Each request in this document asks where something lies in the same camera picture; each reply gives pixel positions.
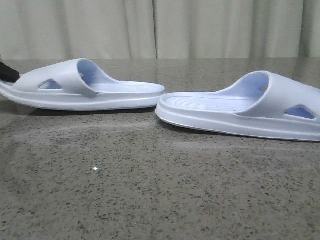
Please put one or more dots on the light blue slipper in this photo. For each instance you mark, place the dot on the light blue slipper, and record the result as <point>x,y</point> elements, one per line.
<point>79,85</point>
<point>260,104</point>

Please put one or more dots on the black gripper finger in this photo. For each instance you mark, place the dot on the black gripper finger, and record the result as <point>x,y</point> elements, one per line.
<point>8,74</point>

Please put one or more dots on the pale green curtain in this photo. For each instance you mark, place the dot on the pale green curtain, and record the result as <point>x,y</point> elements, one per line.
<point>158,29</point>

